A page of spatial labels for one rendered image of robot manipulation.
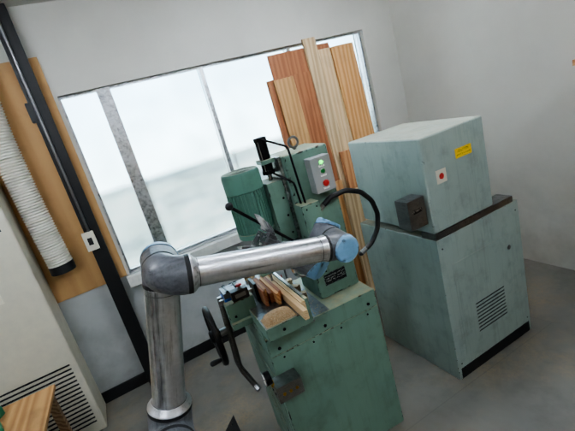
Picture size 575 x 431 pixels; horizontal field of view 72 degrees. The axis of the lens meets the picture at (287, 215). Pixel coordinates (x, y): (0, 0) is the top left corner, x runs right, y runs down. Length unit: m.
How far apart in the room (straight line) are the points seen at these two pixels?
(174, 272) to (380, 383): 1.39
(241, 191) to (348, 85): 2.08
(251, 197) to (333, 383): 0.97
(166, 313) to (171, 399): 0.31
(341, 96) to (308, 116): 0.38
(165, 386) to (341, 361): 0.90
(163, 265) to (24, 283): 1.78
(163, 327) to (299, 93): 2.44
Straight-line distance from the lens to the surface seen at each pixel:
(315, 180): 1.76
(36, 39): 3.13
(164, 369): 1.43
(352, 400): 2.19
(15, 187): 2.90
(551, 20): 3.28
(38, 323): 2.95
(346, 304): 1.92
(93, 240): 2.99
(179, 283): 1.15
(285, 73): 3.39
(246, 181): 1.73
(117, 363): 3.41
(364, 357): 2.10
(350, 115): 3.57
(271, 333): 1.70
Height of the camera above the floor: 1.75
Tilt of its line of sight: 16 degrees down
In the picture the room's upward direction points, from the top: 16 degrees counter-clockwise
